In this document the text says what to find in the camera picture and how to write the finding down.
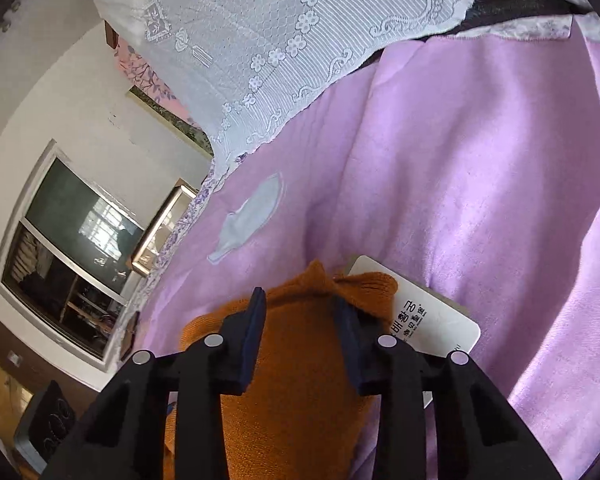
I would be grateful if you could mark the gold framed picture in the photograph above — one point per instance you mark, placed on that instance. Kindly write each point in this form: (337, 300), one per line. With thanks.
(165, 230)

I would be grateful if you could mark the white framed window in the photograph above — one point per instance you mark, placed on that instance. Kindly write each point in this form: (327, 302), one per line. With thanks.
(70, 240)

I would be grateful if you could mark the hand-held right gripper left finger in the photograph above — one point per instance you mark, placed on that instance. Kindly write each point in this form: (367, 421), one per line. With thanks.
(252, 340)

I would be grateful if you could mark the white label card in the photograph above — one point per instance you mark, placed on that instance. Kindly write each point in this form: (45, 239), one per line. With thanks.
(440, 320)

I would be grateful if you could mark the white lace cloth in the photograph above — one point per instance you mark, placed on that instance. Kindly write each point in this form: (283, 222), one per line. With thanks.
(280, 35)

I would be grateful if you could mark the purple floral bedsheet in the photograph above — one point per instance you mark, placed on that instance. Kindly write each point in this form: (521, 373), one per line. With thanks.
(180, 230)

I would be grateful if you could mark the dark cloth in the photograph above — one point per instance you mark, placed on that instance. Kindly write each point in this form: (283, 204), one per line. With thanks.
(505, 7)

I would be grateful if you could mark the white wall socket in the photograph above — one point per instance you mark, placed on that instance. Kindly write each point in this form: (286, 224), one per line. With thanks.
(15, 358)

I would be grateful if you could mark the purple printed blanket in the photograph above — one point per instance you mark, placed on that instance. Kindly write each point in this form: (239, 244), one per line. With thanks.
(480, 185)

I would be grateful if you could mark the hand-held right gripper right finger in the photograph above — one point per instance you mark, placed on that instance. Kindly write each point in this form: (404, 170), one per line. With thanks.
(352, 345)

